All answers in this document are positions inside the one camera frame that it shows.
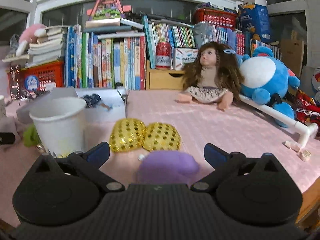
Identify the pink toy house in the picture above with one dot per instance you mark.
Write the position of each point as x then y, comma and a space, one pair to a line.
107, 2

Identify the red plastic crate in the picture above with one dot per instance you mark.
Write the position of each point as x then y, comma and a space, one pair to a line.
50, 75

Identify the flat books atop upright row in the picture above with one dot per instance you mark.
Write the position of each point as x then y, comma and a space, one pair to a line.
112, 28

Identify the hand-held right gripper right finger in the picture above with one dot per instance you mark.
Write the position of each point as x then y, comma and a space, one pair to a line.
216, 152

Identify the paper cup with yellow drawing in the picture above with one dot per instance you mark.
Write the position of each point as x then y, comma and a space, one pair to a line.
60, 130

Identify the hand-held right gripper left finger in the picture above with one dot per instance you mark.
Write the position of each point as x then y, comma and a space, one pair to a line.
98, 152

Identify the red printed cloth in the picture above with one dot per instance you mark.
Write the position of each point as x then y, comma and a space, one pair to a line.
307, 110

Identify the pink plush toy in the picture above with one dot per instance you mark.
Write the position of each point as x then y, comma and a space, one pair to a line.
30, 33

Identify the white label printer box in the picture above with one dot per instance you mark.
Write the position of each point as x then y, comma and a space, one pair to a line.
183, 58

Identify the stack of flat books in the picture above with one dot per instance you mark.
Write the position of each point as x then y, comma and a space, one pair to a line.
45, 50

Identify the white plastic pipe rack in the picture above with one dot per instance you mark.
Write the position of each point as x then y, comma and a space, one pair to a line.
282, 116

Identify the blue and white plush toy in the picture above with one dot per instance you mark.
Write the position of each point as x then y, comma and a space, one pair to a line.
265, 80

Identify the paper cup with black drawing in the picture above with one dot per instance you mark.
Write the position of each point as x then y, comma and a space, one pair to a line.
2, 107

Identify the red plastic basket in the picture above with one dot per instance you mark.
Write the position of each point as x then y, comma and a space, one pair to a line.
215, 17

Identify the brown cardboard sheet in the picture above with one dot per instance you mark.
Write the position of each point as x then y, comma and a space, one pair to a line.
292, 52

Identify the grey cardboard tray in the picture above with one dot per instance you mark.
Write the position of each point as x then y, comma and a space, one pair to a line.
110, 115

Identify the round blue sticker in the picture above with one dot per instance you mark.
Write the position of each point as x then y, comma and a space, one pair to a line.
31, 82

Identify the purple plush scrunchie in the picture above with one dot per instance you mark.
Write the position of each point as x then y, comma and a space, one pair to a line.
167, 167

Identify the dark blue floral pouch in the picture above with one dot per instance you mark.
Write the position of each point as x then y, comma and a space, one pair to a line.
91, 100

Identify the wooden drawer box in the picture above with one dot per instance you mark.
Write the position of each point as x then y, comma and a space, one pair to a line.
160, 80

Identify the red drink can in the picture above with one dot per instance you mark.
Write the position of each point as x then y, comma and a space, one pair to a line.
163, 55

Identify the green scrunchie with bell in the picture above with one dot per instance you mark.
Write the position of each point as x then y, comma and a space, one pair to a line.
31, 136

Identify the brown-haired doll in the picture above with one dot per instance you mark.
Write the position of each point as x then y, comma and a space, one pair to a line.
210, 80

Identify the row of upright books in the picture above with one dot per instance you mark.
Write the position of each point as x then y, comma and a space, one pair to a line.
107, 62

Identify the blue cardboard box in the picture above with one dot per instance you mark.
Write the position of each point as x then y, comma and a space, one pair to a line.
255, 22

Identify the pink striped tablecloth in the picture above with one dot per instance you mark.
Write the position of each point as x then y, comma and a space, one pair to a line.
200, 130

